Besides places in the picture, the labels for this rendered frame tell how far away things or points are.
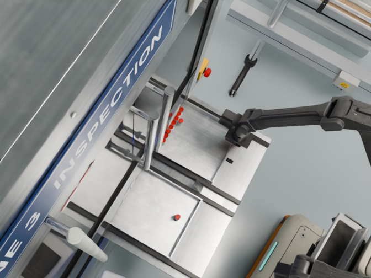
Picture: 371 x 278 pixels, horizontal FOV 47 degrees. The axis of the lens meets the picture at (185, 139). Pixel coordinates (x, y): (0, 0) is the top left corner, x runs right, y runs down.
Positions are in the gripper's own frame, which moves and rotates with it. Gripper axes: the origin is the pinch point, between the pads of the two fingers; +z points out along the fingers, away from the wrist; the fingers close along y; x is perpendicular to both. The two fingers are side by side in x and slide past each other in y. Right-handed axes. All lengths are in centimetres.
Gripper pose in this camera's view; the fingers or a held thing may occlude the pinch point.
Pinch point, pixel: (235, 143)
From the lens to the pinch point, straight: 182.2
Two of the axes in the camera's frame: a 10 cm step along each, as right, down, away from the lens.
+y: -8.8, -4.7, 1.0
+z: -0.7, 3.2, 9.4
